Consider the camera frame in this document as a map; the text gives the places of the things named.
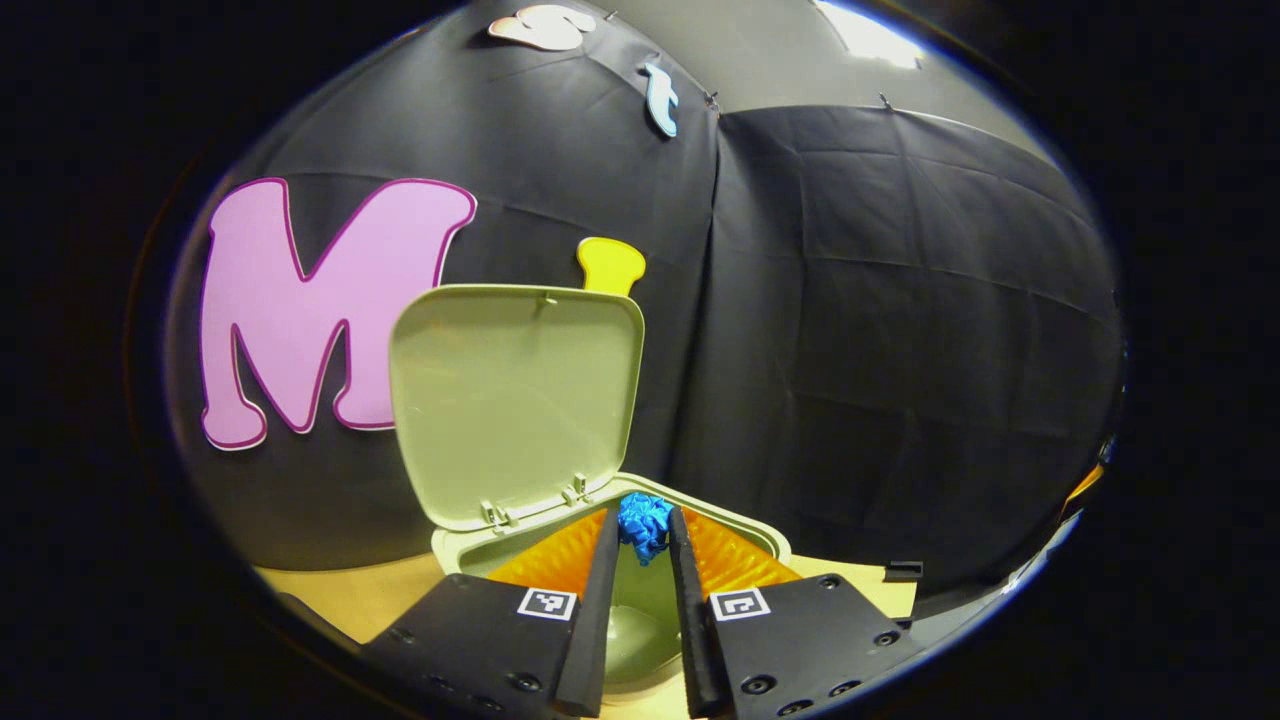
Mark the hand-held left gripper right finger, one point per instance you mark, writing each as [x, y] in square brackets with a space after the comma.
[690, 620]

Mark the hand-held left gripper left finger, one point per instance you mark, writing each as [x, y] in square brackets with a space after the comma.
[600, 620]

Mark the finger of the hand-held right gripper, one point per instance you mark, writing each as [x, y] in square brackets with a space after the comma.
[1085, 487]

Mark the blue paper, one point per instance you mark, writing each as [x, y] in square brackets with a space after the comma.
[645, 525]

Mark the pale green desktop garbage bin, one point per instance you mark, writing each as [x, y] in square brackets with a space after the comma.
[510, 400]

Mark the wooden desktop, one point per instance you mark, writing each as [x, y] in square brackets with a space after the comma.
[370, 600]

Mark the small black block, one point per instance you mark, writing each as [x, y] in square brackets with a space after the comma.
[903, 572]

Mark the black backdrop cloth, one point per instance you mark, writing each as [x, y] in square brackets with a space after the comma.
[880, 300]

